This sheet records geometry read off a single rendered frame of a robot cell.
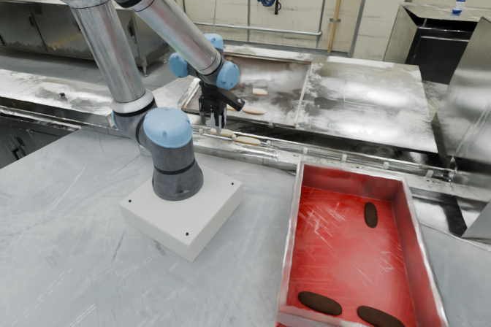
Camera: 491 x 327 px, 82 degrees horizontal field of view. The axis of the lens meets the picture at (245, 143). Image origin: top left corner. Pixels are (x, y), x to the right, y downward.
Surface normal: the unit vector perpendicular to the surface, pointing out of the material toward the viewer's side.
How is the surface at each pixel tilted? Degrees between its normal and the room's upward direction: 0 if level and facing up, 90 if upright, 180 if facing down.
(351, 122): 10
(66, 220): 0
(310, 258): 0
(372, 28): 90
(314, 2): 90
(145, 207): 0
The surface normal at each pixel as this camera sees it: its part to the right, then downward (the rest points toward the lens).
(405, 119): -0.04, -0.69
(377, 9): -0.29, 0.57
